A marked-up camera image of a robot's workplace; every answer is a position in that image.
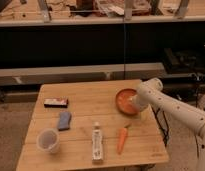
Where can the white tube with cap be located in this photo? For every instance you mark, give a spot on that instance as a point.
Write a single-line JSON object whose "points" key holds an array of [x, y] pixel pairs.
{"points": [[97, 144]]}

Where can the wooden folding table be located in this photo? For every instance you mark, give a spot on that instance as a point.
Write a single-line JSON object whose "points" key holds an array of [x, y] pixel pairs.
{"points": [[91, 102]]}

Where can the clear plastic cup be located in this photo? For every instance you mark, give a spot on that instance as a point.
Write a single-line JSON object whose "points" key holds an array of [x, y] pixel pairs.
{"points": [[48, 141]]}

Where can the long metal shelf rack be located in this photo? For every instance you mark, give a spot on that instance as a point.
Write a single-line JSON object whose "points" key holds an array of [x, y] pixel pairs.
{"points": [[50, 41]]}

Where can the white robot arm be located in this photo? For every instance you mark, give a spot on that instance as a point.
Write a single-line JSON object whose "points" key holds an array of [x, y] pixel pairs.
{"points": [[150, 92]]}

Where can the dark rectangular box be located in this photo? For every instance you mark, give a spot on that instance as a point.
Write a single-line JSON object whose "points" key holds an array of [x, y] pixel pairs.
{"points": [[56, 102]]}

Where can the blue sponge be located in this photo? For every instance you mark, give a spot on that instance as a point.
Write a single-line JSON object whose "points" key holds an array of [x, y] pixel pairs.
{"points": [[64, 121]]}

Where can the orange toy carrot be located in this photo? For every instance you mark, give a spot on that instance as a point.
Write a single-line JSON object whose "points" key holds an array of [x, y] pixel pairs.
{"points": [[122, 138]]}

